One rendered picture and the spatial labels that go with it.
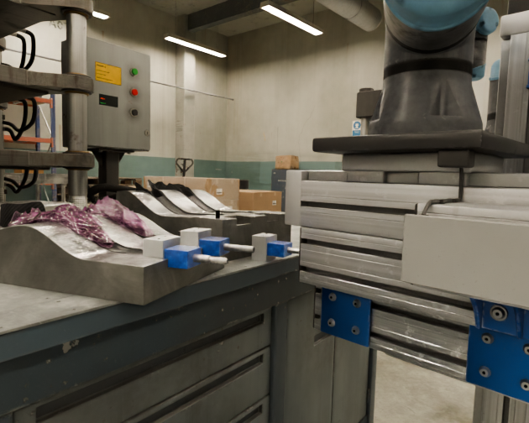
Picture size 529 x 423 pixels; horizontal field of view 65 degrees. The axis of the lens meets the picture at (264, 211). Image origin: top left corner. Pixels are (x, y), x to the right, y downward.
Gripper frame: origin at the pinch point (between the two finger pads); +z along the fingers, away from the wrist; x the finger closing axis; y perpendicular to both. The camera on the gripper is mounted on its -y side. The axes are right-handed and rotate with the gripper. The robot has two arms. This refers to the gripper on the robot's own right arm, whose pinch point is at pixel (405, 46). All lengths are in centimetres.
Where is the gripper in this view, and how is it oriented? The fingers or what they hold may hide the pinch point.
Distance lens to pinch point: 166.7
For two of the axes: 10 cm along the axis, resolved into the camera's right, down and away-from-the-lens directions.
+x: 9.3, -1.4, 3.3
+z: -3.5, -0.9, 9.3
